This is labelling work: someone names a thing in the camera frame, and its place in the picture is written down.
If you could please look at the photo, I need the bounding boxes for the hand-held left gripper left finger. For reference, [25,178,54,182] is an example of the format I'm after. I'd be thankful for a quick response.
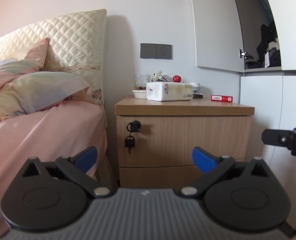
[21,146,113,198]

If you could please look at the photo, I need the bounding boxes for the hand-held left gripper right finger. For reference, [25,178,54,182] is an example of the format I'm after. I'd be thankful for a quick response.
[180,147,274,198]

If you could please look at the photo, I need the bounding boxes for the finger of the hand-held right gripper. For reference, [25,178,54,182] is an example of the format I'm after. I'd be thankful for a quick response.
[261,127,296,157]

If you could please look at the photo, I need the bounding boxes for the curved wooden drawer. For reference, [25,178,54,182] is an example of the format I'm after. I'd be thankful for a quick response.
[119,158,246,188]

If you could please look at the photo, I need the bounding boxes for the black drawer keys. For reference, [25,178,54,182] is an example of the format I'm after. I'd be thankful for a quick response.
[124,120,141,155]

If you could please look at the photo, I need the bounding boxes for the wooden nightstand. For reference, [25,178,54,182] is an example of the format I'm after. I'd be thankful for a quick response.
[115,97,255,188]

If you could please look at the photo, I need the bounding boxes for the flat red box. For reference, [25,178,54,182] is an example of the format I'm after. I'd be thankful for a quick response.
[211,95,233,103]

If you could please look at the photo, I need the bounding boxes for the white tissue pack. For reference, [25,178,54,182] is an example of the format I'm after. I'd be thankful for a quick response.
[146,82,194,102]

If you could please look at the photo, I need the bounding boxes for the white shallow dish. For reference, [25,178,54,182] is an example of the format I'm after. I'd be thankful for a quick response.
[132,89,147,99]

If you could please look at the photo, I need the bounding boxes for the pastel pillow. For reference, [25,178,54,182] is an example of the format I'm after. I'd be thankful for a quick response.
[0,57,91,126]

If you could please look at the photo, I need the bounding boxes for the clear drinking glass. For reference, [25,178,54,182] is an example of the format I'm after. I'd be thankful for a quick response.
[134,74,151,91]

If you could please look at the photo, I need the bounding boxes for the dark clothes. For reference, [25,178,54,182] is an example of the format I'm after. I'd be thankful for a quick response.
[245,24,282,69]

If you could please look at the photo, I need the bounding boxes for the small white flowers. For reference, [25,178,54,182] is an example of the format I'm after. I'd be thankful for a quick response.
[152,70,167,82]

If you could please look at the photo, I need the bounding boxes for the pink pillow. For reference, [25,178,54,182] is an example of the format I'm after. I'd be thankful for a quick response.
[13,37,51,72]

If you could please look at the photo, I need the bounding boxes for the cream quilted headboard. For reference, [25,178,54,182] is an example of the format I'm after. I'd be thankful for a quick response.
[0,9,108,110]

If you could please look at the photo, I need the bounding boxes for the white wardrobe door with hinge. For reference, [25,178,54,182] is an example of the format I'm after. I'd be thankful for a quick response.
[189,0,245,74]

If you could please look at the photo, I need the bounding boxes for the grey wall socket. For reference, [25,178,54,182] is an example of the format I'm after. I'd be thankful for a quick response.
[155,44,173,60]

